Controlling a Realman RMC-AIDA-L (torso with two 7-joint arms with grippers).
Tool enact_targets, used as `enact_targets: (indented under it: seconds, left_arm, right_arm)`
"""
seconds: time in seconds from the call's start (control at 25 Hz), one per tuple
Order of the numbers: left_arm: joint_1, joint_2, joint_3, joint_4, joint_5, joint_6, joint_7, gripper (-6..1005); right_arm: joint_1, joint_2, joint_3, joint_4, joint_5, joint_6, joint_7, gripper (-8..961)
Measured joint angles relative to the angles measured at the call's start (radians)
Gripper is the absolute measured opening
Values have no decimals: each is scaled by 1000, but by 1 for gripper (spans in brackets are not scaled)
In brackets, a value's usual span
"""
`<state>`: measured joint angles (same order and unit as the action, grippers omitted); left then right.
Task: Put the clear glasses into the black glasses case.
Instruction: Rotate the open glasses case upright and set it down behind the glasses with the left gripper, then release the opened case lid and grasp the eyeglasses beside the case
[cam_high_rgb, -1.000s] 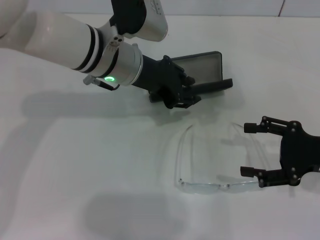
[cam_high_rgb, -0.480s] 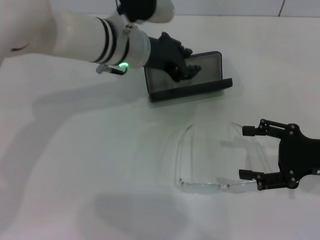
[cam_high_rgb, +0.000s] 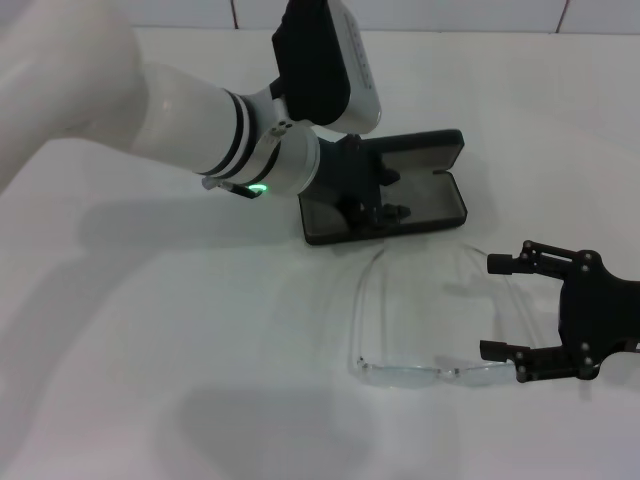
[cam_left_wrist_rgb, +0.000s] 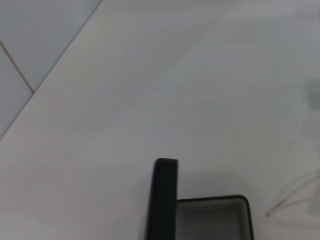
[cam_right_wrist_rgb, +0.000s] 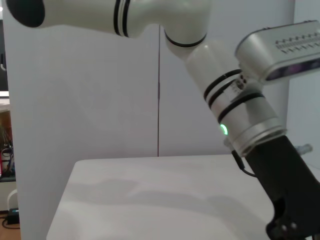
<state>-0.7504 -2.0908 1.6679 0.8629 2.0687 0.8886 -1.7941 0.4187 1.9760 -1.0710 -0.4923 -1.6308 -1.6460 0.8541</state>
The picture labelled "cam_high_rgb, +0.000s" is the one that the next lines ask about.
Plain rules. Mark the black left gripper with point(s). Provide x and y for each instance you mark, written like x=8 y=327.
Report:
x=350 y=170

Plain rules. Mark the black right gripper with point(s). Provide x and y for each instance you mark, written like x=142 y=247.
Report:
x=600 y=315

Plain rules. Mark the black glasses case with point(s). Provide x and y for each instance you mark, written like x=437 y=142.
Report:
x=430 y=205

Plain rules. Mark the clear white glasses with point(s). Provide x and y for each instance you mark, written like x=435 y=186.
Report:
x=400 y=375

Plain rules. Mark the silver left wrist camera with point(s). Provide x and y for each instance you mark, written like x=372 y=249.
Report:
x=310 y=75

